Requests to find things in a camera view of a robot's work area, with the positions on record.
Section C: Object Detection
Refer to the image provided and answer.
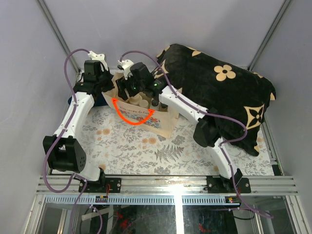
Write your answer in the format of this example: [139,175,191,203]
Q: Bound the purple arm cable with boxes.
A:
[42,48,103,234]
[118,50,273,219]

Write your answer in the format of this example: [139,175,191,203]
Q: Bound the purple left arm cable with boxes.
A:
[42,48,103,234]

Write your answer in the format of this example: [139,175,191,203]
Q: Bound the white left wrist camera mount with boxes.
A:
[88,51,108,71]

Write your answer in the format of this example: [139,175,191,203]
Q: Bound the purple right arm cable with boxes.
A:
[118,50,273,219]

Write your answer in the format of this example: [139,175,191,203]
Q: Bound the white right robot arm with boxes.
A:
[116,60,242,193]

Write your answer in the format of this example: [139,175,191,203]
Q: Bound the clear square bottle black cap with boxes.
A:
[160,103,168,112]

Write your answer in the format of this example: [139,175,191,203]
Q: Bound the black floral plush blanket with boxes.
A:
[152,44,276,156]

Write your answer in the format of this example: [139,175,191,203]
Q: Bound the dark blue cloth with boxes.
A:
[67,97,76,106]

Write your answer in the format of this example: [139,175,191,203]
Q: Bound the short beige cylindrical bottle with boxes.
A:
[128,94,142,106]

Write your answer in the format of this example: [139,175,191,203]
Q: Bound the floral patterned table mat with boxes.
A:
[52,69,275,176]

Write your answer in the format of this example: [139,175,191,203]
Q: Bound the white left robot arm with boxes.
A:
[43,58,114,193]

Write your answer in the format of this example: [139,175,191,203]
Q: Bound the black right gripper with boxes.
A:
[116,73,145,101]

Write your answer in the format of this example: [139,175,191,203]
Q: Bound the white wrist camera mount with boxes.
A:
[88,51,108,71]
[117,59,134,80]

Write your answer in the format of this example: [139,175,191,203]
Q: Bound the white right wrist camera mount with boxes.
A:
[117,59,134,80]

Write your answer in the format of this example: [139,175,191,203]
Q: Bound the green cylindrical bottle beige cap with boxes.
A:
[139,99,149,109]

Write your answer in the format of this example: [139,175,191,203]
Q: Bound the beige canvas tote bag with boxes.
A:
[103,72,179,138]

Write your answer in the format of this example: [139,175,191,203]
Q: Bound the aluminium front rail frame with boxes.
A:
[23,174,312,234]

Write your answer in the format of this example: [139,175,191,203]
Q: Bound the white square bottle black cap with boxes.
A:
[150,98,159,110]

